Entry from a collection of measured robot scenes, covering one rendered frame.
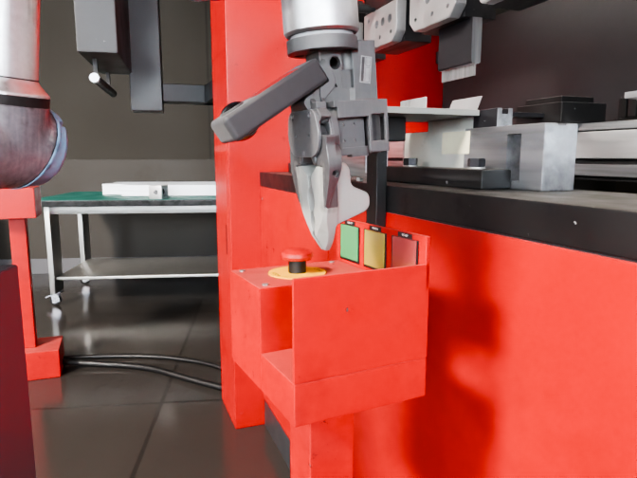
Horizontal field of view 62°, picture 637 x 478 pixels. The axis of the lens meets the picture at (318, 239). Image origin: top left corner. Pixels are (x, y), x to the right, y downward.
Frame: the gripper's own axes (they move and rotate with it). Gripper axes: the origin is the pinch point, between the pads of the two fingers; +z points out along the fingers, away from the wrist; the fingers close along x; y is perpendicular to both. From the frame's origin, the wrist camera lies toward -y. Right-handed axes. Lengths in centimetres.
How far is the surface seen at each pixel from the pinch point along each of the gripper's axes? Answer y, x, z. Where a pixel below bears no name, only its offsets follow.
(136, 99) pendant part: 9, 172, -30
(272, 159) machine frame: 40, 113, -4
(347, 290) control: 0.3, -5.0, 4.6
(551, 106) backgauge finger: 61, 22, -13
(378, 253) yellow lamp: 9.8, 3.9, 3.9
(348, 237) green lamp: 9.9, 11.3, 3.0
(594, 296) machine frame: 21.9, -16.1, 7.0
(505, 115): 41.9, 14.7, -11.5
